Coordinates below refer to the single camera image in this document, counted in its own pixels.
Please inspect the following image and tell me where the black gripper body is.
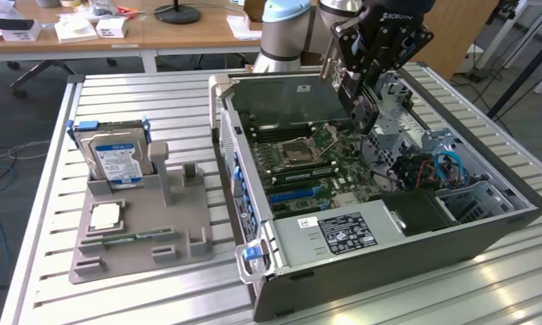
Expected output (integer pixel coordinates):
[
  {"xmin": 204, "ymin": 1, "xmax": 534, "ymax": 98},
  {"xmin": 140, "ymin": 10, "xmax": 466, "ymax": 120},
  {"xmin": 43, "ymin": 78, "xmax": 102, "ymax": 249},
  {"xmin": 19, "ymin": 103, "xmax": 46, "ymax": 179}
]
[{"xmin": 356, "ymin": 0, "xmax": 435, "ymax": 37}]

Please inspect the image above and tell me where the black Nvidia graphics card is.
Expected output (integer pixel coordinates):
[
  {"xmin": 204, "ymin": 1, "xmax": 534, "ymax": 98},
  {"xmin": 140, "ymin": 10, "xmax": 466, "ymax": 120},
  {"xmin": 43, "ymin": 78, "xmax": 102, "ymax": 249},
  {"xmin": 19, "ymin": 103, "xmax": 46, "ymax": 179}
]
[{"xmin": 320, "ymin": 42, "xmax": 383, "ymax": 135}]

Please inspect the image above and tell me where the wooden cabinet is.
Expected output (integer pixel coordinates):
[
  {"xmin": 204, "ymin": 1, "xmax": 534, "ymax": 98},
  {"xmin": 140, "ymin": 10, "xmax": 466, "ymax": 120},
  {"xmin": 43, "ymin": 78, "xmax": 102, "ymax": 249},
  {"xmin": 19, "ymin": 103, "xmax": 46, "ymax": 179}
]
[{"xmin": 421, "ymin": 0, "xmax": 502, "ymax": 81}]

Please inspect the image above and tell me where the silver metal drive cage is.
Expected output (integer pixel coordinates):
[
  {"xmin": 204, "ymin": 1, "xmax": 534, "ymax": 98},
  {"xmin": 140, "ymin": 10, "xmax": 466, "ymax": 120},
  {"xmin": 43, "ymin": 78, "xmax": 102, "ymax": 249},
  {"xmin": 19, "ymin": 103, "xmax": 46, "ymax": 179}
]
[{"xmin": 363, "ymin": 71, "xmax": 433, "ymax": 160}]

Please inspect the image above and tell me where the brown cardboard box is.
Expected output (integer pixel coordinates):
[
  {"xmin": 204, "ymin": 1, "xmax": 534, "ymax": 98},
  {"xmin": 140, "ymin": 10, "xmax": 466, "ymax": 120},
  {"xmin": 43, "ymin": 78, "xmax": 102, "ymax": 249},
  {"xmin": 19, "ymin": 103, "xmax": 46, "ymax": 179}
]
[{"xmin": 241, "ymin": 0, "xmax": 268, "ymax": 22}]

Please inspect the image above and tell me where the white paper stack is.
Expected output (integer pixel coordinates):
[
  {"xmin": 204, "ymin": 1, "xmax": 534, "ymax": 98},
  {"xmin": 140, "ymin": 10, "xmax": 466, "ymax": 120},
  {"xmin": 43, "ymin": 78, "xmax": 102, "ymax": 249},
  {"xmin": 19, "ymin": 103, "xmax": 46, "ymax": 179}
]
[{"xmin": 226, "ymin": 15, "xmax": 264, "ymax": 41}]

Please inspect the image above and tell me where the black tripod leg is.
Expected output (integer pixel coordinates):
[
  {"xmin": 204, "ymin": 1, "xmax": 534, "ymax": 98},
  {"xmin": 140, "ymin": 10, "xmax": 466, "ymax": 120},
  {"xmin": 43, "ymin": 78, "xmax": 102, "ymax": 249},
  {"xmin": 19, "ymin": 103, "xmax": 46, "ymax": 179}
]
[{"xmin": 484, "ymin": 37, "xmax": 542, "ymax": 119}]

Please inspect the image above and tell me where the metal socket cover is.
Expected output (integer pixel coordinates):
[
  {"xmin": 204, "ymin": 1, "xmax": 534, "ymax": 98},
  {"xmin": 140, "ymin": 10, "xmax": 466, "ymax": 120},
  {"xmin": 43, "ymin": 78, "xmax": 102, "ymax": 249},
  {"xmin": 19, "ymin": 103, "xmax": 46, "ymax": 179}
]
[{"xmin": 308, "ymin": 121, "xmax": 343, "ymax": 152}]

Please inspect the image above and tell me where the CPU socket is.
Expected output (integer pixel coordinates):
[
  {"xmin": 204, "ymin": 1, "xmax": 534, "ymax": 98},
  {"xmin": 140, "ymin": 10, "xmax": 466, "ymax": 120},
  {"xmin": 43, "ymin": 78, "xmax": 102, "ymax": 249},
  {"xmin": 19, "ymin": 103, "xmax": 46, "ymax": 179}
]
[{"xmin": 273, "ymin": 139, "xmax": 317, "ymax": 164}]

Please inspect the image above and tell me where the wooden desk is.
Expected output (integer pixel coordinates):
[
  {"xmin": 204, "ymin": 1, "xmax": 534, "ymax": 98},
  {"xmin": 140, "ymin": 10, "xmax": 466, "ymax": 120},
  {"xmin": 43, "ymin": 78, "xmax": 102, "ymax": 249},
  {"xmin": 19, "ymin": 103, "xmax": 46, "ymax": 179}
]
[{"xmin": 0, "ymin": 0, "xmax": 265, "ymax": 74}]

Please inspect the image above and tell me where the green motherboard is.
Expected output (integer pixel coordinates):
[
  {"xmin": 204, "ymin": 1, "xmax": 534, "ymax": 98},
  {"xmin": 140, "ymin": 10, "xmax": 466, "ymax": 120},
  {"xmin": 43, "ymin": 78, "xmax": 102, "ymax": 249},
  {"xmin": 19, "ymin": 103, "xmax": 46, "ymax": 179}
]
[{"xmin": 246, "ymin": 118, "xmax": 384, "ymax": 218}]

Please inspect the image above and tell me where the black lamp base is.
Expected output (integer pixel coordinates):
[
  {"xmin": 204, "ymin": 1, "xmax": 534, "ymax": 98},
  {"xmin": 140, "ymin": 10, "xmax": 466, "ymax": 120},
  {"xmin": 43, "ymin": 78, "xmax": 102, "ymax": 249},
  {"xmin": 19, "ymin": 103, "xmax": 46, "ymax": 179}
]
[{"xmin": 152, "ymin": 0, "xmax": 202, "ymax": 25}]

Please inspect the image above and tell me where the long PCIe expansion slot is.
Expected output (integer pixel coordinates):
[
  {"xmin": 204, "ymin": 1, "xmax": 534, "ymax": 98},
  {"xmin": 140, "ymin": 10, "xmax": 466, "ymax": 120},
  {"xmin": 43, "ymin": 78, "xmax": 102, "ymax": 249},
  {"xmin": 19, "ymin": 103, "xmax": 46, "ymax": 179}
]
[{"xmin": 266, "ymin": 187, "xmax": 323, "ymax": 201}]

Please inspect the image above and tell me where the grey metal disk bay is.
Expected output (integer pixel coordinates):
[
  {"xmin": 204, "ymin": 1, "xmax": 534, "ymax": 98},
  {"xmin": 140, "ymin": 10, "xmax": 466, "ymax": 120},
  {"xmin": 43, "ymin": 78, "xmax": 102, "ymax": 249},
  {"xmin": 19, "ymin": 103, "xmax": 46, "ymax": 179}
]
[{"xmin": 433, "ymin": 180, "xmax": 519, "ymax": 227}]

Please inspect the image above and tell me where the small white box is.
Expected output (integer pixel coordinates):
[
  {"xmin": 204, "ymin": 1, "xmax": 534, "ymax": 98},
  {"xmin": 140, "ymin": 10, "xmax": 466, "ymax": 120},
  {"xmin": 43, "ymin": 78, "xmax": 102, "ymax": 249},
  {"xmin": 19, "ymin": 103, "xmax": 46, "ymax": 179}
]
[{"xmin": 93, "ymin": 16, "xmax": 129, "ymax": 39}]

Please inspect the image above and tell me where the grey power supply unit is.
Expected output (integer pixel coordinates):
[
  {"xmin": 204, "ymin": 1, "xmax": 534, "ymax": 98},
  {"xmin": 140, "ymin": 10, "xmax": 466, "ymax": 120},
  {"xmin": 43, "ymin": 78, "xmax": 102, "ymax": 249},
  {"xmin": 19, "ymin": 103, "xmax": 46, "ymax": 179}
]
[{"xmin": 269, "ymin": 198, "xmax": 411, "ymax": 269}]

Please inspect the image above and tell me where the white box with round disc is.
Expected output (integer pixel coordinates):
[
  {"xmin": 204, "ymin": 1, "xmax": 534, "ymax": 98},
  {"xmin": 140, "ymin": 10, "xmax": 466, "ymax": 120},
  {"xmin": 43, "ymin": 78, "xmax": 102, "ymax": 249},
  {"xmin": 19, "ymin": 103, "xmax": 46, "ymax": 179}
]
[{"xmin": 53, "ymin": 16, "xmax": 98, "ymax": 45}]

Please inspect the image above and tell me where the hard disk with blue carrier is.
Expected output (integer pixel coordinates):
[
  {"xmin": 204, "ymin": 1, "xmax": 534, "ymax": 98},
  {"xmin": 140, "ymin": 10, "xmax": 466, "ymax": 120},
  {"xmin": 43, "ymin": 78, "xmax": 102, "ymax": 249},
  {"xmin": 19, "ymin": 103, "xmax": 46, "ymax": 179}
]
[{"xmin": 65, "ymin": 116, "xmax": 157, "ymax": 190}]

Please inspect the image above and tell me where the grey plastic parts rack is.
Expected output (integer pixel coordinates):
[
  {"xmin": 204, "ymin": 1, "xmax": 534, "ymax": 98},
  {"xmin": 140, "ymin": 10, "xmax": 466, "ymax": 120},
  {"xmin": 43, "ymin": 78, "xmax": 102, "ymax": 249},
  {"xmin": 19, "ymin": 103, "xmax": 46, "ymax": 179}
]
[{"xmin": 67, "ymin": 141, "xmax": 216, "ymax": 285}]

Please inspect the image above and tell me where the open grey PC case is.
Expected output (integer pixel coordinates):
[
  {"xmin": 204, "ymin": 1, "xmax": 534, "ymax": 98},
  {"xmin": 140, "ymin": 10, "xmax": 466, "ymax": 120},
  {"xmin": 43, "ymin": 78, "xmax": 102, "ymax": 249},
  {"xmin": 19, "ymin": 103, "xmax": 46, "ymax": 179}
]
[{"xmin": 206, "ymin": 66, "xmax": 542, "ymax": 322}]

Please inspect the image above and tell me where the white box with black top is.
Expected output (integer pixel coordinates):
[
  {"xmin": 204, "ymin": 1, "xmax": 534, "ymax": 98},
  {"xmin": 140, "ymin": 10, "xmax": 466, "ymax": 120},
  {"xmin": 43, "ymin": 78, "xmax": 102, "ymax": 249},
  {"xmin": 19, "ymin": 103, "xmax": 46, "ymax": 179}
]
[{"xmin": 0, "ymin": 18, "xmax": 42, "ymax": 42}]

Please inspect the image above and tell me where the silver CPU chip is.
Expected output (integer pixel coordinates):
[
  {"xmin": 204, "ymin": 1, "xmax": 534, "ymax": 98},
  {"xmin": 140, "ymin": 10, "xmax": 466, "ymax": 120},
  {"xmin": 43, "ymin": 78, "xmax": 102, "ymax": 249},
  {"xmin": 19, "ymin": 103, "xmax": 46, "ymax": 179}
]
[{"xmin": 89, "ymin": 204, "xmax": 121, "ymax": 228}]

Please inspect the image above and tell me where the black disk power wire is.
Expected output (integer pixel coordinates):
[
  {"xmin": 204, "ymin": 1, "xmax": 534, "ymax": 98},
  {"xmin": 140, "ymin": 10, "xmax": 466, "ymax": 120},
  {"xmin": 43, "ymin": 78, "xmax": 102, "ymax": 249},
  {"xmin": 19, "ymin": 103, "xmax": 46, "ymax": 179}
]
[{"xmin": 389, "ymin": 154, "xmax": 435, "ymax": 191}]

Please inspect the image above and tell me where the blue SATA wire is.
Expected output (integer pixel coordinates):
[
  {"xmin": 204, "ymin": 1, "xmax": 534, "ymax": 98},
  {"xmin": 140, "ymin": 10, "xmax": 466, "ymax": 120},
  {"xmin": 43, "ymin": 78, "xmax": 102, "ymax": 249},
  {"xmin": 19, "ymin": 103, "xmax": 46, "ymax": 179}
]
[{"xmin": 432, "ymin": 151, "xmax": 470, "ymax": 191}]

